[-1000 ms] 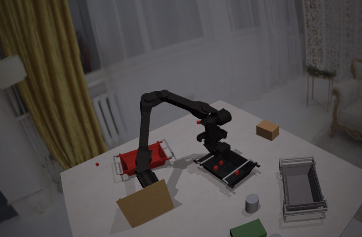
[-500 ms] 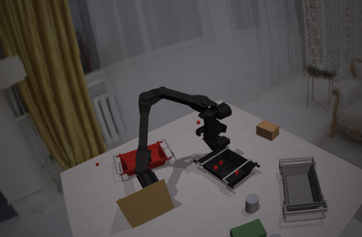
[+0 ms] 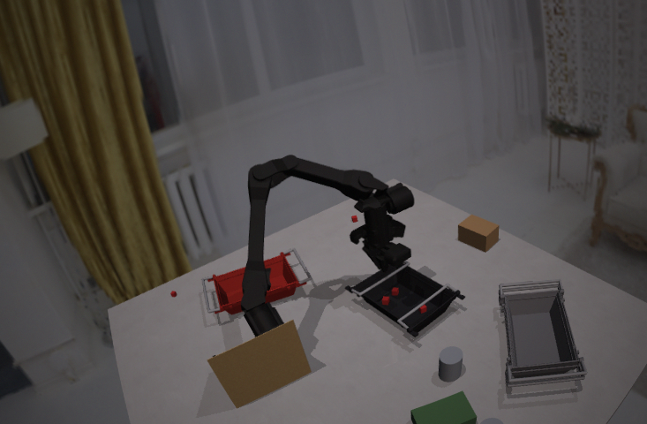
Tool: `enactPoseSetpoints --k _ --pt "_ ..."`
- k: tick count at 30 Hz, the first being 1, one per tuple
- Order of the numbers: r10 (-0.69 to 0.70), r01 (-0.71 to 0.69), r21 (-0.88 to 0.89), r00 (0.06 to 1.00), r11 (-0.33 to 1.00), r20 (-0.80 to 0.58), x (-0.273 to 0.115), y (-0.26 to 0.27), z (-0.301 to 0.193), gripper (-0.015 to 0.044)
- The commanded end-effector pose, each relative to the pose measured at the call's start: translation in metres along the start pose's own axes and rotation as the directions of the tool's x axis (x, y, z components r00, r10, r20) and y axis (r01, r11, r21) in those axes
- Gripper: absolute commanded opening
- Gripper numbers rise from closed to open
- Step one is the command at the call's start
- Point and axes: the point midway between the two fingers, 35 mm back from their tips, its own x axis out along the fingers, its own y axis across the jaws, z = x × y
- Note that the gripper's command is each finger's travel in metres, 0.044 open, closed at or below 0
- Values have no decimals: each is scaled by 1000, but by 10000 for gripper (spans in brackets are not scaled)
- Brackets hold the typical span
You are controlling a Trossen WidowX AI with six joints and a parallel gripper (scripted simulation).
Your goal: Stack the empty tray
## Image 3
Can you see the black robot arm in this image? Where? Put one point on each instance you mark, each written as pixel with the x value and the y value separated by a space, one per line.
pixel 356 184

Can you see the grey cylinder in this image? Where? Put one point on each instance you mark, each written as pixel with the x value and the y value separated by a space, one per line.
pixel 451 359
pixel 492 421

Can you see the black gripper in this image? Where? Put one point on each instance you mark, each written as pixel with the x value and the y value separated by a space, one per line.
pixel 377 245

